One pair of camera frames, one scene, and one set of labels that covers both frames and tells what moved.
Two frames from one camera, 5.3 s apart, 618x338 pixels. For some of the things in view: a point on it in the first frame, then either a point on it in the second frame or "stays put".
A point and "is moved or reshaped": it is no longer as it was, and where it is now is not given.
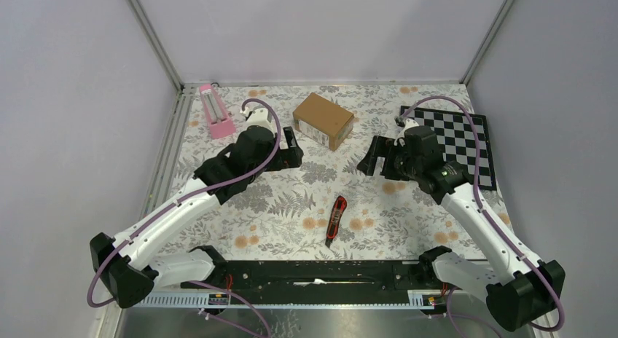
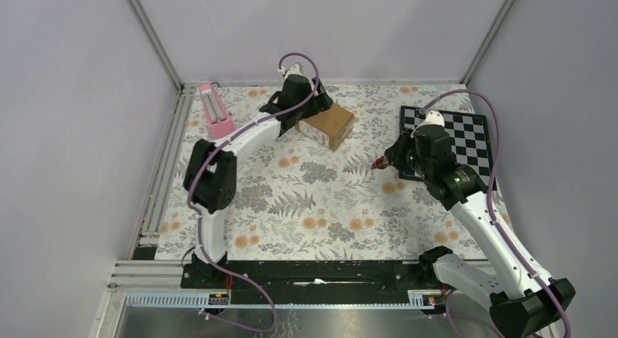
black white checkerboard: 458,143 stays put
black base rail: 419,275 stays put
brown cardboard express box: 323,121 stays put
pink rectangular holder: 221,125 stays put
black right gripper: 377,148 → 395,153
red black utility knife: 338,210 is moved or reshaped
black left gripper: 288,158 → 320,103
